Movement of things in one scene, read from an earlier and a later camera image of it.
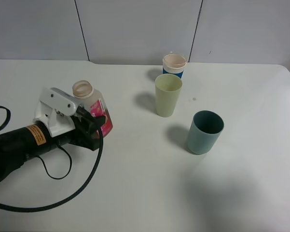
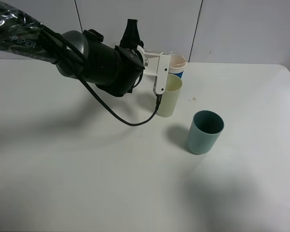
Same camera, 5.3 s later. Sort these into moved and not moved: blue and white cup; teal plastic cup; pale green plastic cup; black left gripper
Moved: black left gripper
Not moved: pale green plastic cup; teal plastic cup; blue and white cup
